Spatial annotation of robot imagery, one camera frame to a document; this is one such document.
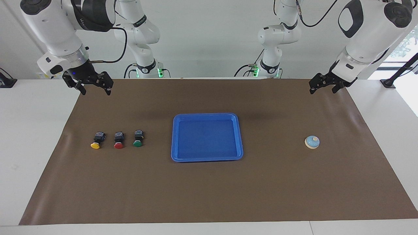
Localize brown table mat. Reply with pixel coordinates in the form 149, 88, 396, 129
19, 78, 418, 226

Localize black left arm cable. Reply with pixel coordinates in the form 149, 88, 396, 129
296, 0, 340, 28

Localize black left base cable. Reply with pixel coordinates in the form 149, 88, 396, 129
233, 49, 264, 77

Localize yellow push button switch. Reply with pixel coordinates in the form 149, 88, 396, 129
90, 132, 106, 150

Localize black base cable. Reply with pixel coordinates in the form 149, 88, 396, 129
233, 49, 264, 77
123, 63, 138, 79

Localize black right base cable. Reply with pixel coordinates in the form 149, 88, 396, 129
123, 63, 138, 79

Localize black desk mount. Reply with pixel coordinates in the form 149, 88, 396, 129
0, 68, 17, 88

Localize green push button switch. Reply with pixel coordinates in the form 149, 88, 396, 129
133, 130, 144, 148

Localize black clamp stand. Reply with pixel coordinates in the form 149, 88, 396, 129
380, 52, 418, 89

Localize red push button switch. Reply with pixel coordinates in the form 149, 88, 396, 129
113, 132, 125, 149

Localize blue plastic tray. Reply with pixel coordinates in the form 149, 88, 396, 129
171, 113, 244, 163

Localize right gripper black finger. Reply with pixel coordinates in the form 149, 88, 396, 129
100, 72, 114, 96
74, 80, 87, 96

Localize light blue call bell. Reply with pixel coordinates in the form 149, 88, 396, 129
305, 135, 320, 149

